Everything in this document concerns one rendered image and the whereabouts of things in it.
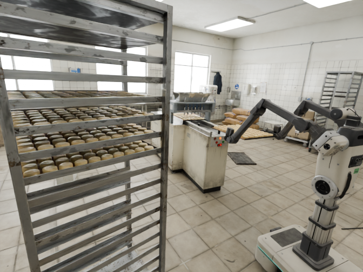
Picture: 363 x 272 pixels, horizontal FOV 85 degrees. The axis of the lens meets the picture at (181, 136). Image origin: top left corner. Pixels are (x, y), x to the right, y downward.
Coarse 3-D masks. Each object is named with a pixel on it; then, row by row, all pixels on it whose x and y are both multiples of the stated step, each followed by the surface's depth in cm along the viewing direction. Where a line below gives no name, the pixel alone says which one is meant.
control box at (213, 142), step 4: (212, 136) 252; (216, 136) 253; (220, 136) 255; (224, 136) 257; (212, 140) 251; (216, 140) 254; (220, 140) 256; (224, 140) 259; (212, 144) 253; (216, 144) 255; (220, 144) 258; (224, 144) 261
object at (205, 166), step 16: (192, 128) 288; (208, 128) 290; (192, 144) 290; (208, 144) 254; (192, 160) 294; (208, 160) 261; (224, 160) 272; (192, 176) 298; (208, 176) 268; (224, 176) 280; (208, 192) 280
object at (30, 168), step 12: (120, 144) 110; (132, 144) 113; (144, 144) 112; (60, 156) 90; (72, 156) 91; (84, 156) 92; (96, 156) 97; (108, 156) 93; (120, 156) 95; (24, 168) 77; (36, 168) 80; (48, 168) 78; (60, 168) 80
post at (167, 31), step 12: (168, 12) 87; (168, 24) 88; (168, 36) 90; (168, 48) 91; (168, 60) 93; (168, 72) 94; (168, 84) 96; (168, 96) 98; (168, 108) 99; (168, 120) 101; (168, 132) 103; (168, 144) 105; (168, 156) 107
